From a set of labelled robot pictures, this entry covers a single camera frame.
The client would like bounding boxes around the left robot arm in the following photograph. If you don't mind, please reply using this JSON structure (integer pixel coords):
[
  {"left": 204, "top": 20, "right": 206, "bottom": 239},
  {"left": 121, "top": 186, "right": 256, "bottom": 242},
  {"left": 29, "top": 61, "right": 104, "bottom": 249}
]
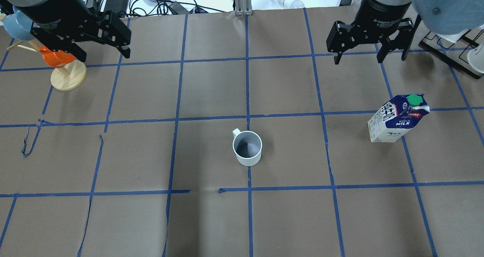
[{"left": 7, "top": 0, "right": 132, "bottom": 62}]

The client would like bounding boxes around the white mug on rack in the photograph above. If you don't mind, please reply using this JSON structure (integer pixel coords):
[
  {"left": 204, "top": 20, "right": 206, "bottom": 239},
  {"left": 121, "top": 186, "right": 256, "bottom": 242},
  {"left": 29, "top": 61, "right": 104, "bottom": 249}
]
[{"left": 467, "top": 45, "right": 484, "bottom": 73}]

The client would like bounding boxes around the light bulb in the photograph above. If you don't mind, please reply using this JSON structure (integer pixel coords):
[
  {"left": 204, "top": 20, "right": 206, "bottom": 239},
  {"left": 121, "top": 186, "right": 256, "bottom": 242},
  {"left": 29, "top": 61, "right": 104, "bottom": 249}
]
[{"left": 275, "top": 0, "right": 305, "bottom": 9}]

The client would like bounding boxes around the orange mug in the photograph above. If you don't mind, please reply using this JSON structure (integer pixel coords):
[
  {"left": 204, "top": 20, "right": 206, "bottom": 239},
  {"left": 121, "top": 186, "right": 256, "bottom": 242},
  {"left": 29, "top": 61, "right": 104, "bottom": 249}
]
[{"left": 39, "top": 46, "right": 76, "bottom": 68}]

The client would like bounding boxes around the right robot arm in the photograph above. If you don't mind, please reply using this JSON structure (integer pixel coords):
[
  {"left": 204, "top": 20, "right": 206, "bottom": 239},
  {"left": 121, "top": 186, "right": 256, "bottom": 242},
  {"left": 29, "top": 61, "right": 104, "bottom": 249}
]
[{"left": 326, "top": 0, "right": 483, "bottom": 64}]

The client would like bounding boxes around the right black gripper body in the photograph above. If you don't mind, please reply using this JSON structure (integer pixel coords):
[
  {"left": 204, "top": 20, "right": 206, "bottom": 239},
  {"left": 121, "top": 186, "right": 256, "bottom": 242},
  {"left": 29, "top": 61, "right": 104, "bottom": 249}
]
[{"left": 350, "top": 0, "right": 411, "bottom": 45}]

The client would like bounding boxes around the wooden mug tree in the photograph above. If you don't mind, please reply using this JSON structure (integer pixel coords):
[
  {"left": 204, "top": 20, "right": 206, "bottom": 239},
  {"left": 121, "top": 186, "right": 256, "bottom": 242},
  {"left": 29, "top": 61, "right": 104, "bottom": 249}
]
[{"left": 1, "top": 14, "right": 87, "bottom": 91}]

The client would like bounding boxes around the black power adapter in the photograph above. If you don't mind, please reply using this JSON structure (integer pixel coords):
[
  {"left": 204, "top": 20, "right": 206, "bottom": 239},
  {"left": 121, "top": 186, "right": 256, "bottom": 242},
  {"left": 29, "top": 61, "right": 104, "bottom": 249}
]
[{"left": 102, "top": 0, "right": 128, "bottom": 18}]

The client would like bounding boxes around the aluminium frame post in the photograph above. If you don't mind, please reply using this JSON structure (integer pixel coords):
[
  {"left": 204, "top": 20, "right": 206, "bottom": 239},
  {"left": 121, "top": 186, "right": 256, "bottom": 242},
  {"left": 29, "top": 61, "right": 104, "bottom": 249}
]
[{"left": 233, "top": 0, "right": 253, "bottom": 16}]

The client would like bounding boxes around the blue mug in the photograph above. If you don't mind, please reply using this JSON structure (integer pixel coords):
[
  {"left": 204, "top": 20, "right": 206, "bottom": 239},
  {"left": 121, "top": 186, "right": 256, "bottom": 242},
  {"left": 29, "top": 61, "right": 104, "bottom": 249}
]
[{"left": 3, "top": 6, "right": 34, "bottom": 41}]

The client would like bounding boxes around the white mug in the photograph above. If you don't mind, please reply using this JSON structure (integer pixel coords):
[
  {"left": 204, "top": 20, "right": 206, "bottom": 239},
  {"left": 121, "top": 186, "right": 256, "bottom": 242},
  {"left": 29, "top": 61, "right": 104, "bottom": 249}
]
[
  {"left": 467, "top": 45, "right": 484, "bottom": 73},
  {"left": 232, "top": 129, "right": 263, "bottom": 167}
]

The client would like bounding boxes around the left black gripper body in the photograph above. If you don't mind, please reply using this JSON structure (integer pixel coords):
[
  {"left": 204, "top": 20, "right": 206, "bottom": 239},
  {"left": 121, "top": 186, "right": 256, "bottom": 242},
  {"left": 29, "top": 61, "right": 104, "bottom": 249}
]
[{"left": 30, "top": 0, "right": 101, "bottom": 44}]

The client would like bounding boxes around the black cable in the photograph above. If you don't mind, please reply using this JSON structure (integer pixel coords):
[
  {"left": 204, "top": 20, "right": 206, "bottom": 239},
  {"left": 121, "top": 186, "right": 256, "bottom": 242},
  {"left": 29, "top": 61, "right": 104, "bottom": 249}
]
[{"left": 129, "top": 0, "right": 235, "bottom": 16}]

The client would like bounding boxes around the milk carton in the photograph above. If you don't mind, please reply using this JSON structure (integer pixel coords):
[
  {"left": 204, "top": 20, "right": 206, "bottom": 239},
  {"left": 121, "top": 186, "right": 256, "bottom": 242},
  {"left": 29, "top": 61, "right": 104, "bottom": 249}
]
[{"left": 368, "top": 93, "right": 431, "bottom": 143}]

